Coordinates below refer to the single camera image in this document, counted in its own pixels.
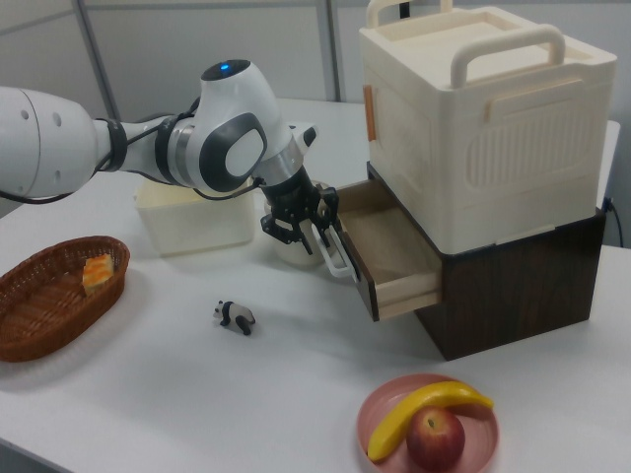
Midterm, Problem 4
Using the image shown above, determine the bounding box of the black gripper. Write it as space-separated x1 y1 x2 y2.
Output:
259 167 341 256

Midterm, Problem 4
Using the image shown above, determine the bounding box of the brown drawer with white handle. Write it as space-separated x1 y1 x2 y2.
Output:
315 179 444 322

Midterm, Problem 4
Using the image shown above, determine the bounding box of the cream open plastic bin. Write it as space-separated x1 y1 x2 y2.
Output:
136 176 256 256

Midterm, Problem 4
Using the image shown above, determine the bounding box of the cream desktop trash can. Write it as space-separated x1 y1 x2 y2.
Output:
260 179 341 267

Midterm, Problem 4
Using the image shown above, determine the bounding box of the black white panda figurine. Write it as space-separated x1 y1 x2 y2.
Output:
212 300 257 336

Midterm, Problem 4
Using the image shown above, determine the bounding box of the cream plastic storage box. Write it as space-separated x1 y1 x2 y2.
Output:
358 0 617 256

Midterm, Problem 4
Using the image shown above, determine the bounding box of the dark brown wooden cabinet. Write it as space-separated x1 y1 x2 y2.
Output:
366 162 606 361

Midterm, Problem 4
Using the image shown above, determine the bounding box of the yellow banana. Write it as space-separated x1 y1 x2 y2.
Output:
367 380 495 463

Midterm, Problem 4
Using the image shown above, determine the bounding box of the orange glazed bread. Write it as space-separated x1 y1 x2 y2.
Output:
81 253 115 297

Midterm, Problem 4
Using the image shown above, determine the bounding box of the red apple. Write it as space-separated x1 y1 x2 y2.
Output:
405 406 466 472

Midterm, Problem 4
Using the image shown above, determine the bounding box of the pink plate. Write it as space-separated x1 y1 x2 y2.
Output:
357 372 500 473

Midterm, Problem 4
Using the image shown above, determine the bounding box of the brown wicker basket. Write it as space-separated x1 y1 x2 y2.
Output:
0 236 131 364

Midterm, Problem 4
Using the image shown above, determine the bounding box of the copper door handle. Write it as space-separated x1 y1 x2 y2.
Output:
362 84 379 142

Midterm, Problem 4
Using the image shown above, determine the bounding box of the black cable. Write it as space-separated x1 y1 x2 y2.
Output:
601 195 623 250

